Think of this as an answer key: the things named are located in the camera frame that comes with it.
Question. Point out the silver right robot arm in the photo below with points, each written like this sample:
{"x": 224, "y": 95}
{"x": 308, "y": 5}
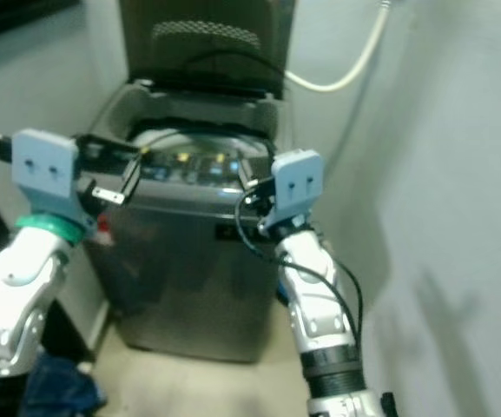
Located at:
{"x": 319, "y": 321}

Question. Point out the blue jeans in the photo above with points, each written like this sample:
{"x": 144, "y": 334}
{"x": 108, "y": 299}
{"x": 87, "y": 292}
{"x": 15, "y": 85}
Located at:
{"x": 59, "y": 387}

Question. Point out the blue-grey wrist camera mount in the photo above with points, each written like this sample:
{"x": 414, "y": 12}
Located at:
{"x": 46, "y": 174}
{"x": 298, "y": 187}

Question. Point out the dark washer lid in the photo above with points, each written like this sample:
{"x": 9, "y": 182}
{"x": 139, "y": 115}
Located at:
{"x": 198, "y": 43}

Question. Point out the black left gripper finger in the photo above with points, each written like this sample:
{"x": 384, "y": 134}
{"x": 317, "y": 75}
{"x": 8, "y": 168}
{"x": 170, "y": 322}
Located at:
{"x": 130, "y": 152}
{"x": 131, "y": 182}

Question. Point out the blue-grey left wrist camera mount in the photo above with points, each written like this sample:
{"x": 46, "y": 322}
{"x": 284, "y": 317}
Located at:
{"x": 46, "y": 174}

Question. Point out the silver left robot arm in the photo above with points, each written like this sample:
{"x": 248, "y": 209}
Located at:
{"x": 16, "y": 295}

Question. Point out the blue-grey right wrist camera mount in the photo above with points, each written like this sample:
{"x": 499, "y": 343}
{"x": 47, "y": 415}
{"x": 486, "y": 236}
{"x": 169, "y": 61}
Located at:
{"x": 298, "y": 187}

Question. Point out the grey top-load washing machine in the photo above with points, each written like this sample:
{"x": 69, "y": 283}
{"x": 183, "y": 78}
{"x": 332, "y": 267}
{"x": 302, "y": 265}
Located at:
{"x": 181, "y": 278}

